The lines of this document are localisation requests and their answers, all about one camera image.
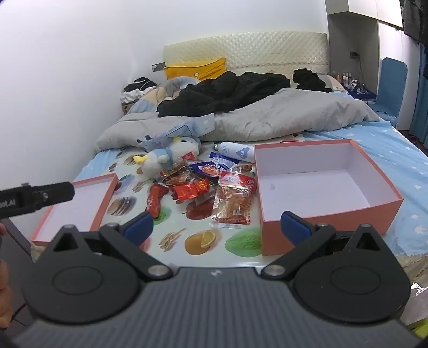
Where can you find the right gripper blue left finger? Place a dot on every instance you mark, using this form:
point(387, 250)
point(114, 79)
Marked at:
point(124, 242)

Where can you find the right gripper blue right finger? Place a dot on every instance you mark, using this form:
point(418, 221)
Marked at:
point(309, 241)

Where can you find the shiny red foil snack packet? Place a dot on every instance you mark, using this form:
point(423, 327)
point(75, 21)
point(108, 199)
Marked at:
point(191, 190)

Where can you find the clear red dried meat packet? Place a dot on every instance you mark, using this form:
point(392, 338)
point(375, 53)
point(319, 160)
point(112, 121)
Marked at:
point(233, 199)

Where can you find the blue spicy cabbage snack packet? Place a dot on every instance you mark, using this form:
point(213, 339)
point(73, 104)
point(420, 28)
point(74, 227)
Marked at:
point(208, 169)

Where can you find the person's left hand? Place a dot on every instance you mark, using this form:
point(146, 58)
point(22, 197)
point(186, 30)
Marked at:
point(6, 309)

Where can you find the pink box lid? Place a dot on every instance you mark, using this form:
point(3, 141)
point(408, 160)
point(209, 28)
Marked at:
point(85, 210)

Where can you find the dark red sausage snack packet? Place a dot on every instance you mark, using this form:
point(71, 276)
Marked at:
point(155, 194)

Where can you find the fruit print bed mat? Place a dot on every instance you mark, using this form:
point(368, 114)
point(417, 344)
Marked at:
point(184, 233)

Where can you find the pink open storage box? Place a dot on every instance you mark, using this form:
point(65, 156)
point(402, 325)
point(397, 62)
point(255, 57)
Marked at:
point(332, 181)

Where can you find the white blue plush toy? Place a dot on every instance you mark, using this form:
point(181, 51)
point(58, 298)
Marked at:
point(158, 161)

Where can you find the brown red jerky snack packet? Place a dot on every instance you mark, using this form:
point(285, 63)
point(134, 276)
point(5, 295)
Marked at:
point(180, 174)

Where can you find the white spray bottle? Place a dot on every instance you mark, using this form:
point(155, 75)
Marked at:
point(236, 151)

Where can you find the light blue star bedsheet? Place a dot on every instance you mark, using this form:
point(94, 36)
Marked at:
point(405, 166)

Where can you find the grey duvet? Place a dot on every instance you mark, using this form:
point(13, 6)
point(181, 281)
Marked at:
point(284, 113)

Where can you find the blue curtain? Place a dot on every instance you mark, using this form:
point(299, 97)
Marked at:
point(419, 121)

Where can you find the small black garment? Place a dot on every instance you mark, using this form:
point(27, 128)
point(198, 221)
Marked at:
point(309, 81)

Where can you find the black clothing pile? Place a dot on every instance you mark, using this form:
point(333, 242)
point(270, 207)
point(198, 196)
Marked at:
point(223, 94)

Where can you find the blue chair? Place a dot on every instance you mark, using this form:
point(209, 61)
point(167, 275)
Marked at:
point(392, 84)

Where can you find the yellow pillow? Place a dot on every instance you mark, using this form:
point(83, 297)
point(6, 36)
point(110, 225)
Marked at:
point(201, 70)

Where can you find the clothes heap by wall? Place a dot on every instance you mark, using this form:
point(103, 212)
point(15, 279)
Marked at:
point(136, 89)

